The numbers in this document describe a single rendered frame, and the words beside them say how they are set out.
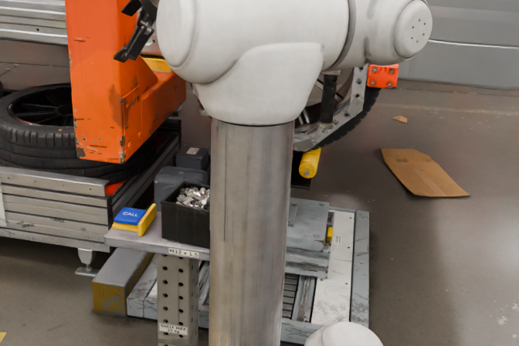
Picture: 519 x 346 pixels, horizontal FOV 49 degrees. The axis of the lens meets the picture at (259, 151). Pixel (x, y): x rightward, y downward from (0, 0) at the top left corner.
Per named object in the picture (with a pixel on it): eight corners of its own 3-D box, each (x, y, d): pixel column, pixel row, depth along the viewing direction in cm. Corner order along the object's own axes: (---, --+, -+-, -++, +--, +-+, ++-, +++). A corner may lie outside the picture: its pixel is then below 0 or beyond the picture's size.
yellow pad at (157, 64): (181, 64, 234) (181, 52, 232) (171, 72, 222) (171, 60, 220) (150, 61, 236) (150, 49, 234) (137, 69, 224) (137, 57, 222)
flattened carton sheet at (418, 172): (425, 153, 338) (426, 148, 337) (469, 197, 288) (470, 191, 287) (377, 154, 333) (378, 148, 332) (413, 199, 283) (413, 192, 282)
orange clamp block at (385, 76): (365, 79, 179) (395, 83, 177) (365, 86, 171) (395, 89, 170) (368, 58, 176) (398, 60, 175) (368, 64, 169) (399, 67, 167)
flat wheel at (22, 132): (159, 128, 278) (158, 82, 269) (152, 191, 218) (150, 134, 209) (18, 127, 270) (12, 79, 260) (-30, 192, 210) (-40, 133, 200)
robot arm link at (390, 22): (364, -43, 80) (283, -46, 73) (465, -27, 66) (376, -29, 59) (351, 50, 85) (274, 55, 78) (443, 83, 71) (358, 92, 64)
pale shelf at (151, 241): (268, 235, 166) (268, 226, 164) (257, 269, 150) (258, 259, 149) (127, 215, 172) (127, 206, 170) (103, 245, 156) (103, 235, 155)
